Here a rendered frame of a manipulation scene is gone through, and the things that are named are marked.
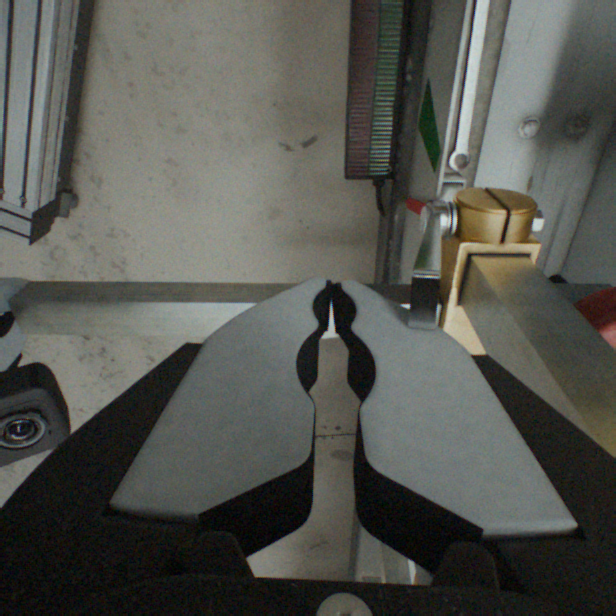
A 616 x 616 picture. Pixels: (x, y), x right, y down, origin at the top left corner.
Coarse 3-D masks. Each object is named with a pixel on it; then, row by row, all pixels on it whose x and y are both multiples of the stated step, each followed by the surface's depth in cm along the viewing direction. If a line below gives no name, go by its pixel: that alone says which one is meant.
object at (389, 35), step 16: (384, 0) 33; (400, 0) 33; (384, 16) 34; (400, 16) 34; (384, 32) 34; (400, 32) 34; (384, 48) 35; (384, 64) 36; (384, 80) 36; (384, 96) 37; (384, 112) 37; (384, 128) 38; (384, 144) 39; (384, 160) 40
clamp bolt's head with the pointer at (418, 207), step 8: (408, 200) 39; (416, 200) 36; (408, 208) 39; (416, 208) 36; (424, 208) 27; (448, 208) 27; (424, 216) 27; (456, 216) 26; (424, 224) 27; (448, 224) 27; (448, 232) 27
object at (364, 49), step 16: (368, 0) 33; (368, 16) 34; (368, 32) 34; (368, 48) 35; (352, 64) 36; (368, 64) 36; (352, 80) 36; (368, 80) 36; (352, 96) 37; (368, 96) 37; (352, 112) 38; (368, 112) 38; (352, 128) 38; (368, 128) 38; (352, 144) 39; (368, 144) 39; (352, 160) 40
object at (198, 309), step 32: (32, 288) 32; (64, 288) 32; (96, 288) 32; (128, 288) 32; (160, 288) 32; (192, 288) 31; (224, 288) 31; (256, 288) 31; (288, 288) 31; (384, 288) 31; (576, 288) 31; (32, 320) 31; (64, 320) 31; (96, 320) 31; (128, 320) 31; (160, 320) 31; (192, 320) 31; (224, 320) 31
